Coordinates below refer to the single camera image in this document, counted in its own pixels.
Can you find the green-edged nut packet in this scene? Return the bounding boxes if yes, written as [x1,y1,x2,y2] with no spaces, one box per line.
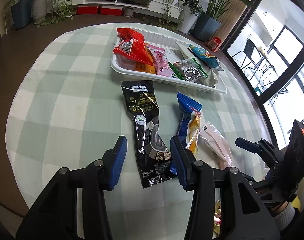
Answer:
[169,57,209,82]

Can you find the pink cartoon snack packet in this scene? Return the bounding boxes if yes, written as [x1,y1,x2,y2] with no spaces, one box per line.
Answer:
[146,44,177,79]

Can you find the orange snack packet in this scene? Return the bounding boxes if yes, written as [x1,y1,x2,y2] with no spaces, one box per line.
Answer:
[135,49,157,74]

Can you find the light blue cartoon snack bag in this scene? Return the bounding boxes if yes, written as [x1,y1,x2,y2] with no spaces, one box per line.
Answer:
[189,44,223,70]

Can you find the white red-striped snack bag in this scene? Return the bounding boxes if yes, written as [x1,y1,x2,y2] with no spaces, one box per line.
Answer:
[174,42,219,88]

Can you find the red snack bag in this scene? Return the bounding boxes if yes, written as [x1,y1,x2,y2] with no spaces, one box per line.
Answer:
[112,27,153,65]

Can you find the black snack packet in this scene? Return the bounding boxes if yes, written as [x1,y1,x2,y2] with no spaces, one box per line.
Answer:
[121,80,176,188]

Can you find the blue yellow snack packet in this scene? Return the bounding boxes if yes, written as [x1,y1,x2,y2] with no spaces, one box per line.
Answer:
[170,92,202,175]

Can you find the pale pink snack packet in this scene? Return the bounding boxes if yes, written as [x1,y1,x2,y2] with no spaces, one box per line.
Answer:
[199,121,232,170]

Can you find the green checked tablecloth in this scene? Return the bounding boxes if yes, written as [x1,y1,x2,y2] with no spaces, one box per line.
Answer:
[5,23,265,239]

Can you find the red gift bag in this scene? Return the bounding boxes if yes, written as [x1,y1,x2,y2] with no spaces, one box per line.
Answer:
[207,36,222,52]

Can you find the black chair outside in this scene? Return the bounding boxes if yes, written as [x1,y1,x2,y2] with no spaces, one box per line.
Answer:
[232,38,266,70]

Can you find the white plastic tray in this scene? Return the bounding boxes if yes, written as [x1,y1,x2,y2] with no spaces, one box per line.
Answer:
[111,28,227,94]

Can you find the tall plant in dark pot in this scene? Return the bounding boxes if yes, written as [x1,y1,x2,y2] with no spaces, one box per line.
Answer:
[192,0,253,42]

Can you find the trailing pothos plant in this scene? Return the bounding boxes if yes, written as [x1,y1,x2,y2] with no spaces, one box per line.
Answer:
[145,0,182,31]

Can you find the small white pot under cabinet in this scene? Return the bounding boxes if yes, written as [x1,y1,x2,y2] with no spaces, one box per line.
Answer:
[123,8,134,18]

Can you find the red storage box right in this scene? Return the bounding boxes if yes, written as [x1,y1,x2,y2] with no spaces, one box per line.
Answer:
[99,5,123,16]

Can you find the red storage box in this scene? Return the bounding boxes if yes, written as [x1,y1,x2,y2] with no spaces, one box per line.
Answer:
[77,5,99,15]
[99,5,123,16]

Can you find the red storage box left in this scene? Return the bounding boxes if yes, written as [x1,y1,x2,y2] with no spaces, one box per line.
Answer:
[77,5,99,15]

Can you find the plant in white ribbed pot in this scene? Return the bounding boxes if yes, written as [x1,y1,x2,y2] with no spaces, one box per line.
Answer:
[31,0,48,24]

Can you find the plant in dark blue pot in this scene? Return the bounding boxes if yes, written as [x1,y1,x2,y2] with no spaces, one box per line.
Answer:
[10,0,32,30]

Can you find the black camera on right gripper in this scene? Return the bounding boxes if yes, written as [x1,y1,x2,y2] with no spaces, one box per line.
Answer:
[284,119,304,171]

